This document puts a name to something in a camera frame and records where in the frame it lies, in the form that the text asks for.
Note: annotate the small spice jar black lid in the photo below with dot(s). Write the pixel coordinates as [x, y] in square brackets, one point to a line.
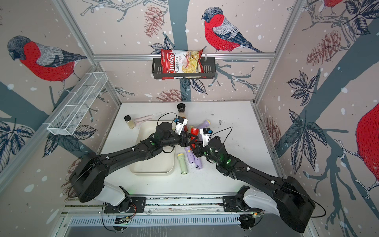
[128, 119]

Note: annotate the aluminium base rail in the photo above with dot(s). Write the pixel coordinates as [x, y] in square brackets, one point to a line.
[158, 211]

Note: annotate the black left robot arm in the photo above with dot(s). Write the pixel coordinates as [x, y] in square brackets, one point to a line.
[88, 178]

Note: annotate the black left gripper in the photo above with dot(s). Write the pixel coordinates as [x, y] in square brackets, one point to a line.
[187, 142]

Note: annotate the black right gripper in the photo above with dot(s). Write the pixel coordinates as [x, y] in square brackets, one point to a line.
[198, 149]

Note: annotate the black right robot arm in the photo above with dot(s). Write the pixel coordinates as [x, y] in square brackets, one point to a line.
[285, 198]

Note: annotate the cream plastic storage tray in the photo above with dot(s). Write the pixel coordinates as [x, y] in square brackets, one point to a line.
[160, 165]

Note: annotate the purple flashlight right front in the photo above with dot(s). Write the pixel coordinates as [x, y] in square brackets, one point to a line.
[198, 163]

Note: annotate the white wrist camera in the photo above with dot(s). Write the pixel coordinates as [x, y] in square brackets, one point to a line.
[181, 122]
[205, 135]

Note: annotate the pink handled metal tongs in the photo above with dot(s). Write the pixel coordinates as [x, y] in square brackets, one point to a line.
[148, 117]

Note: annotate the black wall basket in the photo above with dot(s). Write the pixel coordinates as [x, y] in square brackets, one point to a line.
[208, 65]

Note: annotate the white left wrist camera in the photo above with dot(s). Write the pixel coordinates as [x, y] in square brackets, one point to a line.
[181, 122]

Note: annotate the long red flashlight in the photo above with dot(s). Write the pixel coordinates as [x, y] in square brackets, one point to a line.
[194, 131]

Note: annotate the red cassava chips bag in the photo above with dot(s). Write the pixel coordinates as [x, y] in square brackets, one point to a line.
[180, 61]

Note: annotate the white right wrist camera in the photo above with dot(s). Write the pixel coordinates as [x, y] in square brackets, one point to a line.
[205, 135]

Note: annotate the white wire mesh shelf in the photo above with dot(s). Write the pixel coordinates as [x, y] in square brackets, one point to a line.
[79, 102]

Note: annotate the purple flashlight yellow head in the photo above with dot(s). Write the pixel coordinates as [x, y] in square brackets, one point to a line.
[205, 124]

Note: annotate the large spice jar black lid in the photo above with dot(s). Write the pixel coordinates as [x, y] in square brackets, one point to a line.
[181, 107]

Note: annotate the purple flashlight left front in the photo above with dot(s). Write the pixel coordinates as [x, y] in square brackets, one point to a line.
[190, 155]

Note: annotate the green flashlight front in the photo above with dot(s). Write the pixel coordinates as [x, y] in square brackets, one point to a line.
[182, 163]

